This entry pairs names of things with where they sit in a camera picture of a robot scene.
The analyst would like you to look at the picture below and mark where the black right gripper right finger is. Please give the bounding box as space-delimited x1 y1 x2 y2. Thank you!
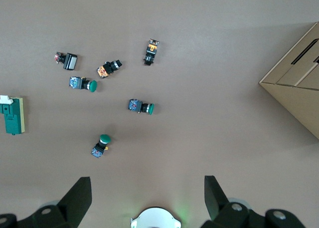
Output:
201 175 308 228

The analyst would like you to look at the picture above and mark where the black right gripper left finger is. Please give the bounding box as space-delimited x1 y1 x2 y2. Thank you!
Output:
0 177 92 228

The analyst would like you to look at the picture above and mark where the green mushroom button blue block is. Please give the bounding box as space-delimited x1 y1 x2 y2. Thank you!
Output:
91 134 112 160
69 75 98 93

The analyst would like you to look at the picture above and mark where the brown table cover mat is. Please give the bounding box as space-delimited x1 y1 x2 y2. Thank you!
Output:
0 0 319 228

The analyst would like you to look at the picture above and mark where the green flat button blue block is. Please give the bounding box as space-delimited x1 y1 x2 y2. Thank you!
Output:
128 98 155 115

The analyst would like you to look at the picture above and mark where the brown cardboard box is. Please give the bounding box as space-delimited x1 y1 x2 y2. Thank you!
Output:
258 21 319 140

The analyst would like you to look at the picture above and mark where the black pushbutton white square face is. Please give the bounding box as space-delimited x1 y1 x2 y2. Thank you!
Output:
54 51 78 71

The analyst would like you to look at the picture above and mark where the black selector switch orange block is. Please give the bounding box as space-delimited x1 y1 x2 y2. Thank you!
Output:
143 38 160 66
96 59 123 79

